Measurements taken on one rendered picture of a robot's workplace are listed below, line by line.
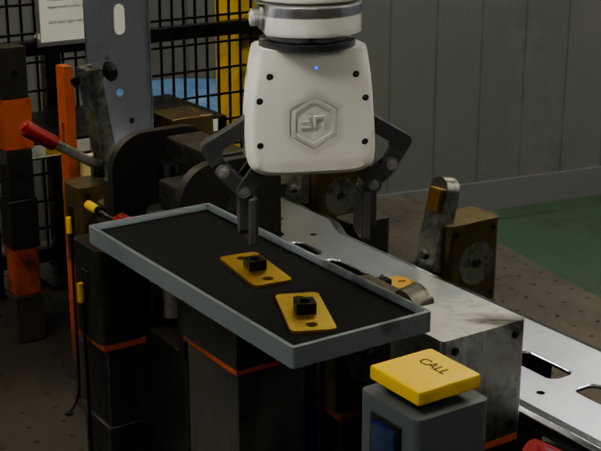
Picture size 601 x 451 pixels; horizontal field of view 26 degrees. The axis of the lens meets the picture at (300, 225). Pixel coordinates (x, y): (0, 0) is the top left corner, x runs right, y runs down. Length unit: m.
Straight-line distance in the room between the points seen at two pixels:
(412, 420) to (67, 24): 1.59
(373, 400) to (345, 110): 0.22
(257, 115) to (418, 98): 4.04
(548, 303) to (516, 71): 2.90
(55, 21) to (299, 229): 0.79
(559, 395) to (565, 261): 3.43
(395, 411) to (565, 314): 1.41
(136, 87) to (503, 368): 1.12
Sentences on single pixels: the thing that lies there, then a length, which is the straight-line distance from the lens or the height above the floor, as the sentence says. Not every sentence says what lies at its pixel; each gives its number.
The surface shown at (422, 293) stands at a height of 1.10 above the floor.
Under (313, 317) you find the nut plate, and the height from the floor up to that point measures 1.16.
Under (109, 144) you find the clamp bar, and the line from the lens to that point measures 1.86.
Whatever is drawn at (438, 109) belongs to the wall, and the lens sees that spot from 5.09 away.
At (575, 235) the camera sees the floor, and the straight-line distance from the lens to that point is 5.05.
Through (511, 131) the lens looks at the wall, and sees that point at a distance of 5.29.
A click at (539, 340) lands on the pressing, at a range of 1.46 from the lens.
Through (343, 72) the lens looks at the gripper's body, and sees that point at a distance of 1.00.
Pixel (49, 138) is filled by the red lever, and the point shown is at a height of 1.12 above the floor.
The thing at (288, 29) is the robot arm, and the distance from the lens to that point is 0.98.
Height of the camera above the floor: 1.56
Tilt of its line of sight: 18 degrees down
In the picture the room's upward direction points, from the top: straight up
